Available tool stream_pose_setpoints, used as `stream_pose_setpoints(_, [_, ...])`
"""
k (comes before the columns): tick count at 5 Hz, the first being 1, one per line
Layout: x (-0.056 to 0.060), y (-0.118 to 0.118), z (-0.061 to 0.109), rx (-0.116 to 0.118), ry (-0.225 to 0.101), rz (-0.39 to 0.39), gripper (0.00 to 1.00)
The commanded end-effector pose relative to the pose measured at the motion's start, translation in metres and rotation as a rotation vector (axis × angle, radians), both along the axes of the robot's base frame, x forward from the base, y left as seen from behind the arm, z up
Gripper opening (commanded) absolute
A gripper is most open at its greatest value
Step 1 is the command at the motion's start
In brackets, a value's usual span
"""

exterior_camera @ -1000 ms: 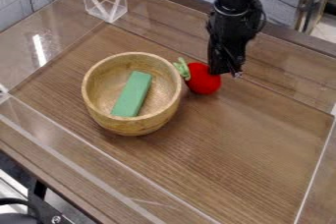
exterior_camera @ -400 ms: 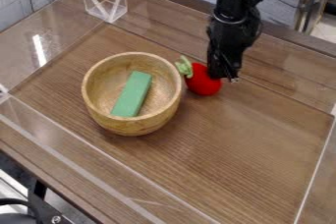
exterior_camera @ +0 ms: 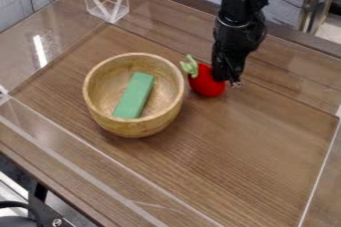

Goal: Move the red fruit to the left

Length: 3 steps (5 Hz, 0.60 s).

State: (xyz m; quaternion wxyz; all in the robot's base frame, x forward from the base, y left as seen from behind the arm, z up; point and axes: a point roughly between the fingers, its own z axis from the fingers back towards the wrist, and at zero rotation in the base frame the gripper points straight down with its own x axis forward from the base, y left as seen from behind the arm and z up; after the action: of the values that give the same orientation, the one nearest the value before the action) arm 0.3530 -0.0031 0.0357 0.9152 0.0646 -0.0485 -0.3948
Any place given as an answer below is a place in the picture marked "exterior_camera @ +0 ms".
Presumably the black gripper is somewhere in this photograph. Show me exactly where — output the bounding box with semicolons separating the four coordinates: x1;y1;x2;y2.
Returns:
211;15;266;88

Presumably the red plush strawberry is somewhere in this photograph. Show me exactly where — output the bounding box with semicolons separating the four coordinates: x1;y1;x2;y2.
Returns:
179;55;226;98

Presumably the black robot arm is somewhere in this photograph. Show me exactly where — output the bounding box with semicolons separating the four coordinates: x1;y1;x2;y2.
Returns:
211;0;268;88

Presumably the green rectangular block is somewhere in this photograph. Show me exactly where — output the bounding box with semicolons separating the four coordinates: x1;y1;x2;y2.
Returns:
112;72;155;118

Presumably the wooden bowl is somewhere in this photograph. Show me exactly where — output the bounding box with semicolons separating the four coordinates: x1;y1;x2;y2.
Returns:
83;53;184;137

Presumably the metal table leg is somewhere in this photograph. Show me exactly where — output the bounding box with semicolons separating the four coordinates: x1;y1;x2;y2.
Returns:
299;0;333;35

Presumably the clear acrylic corner bracket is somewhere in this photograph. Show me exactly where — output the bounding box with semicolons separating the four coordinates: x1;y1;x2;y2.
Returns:
84;0;129;24

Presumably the clear acrylic tray wall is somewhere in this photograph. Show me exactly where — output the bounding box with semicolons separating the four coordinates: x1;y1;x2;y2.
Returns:
0;87;222;227

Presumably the black table leg bracket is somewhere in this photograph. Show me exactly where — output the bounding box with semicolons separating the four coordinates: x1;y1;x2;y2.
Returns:
28;182;75;227

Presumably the black cable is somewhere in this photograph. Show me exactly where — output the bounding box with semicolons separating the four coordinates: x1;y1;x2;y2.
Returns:
0;200;41;227

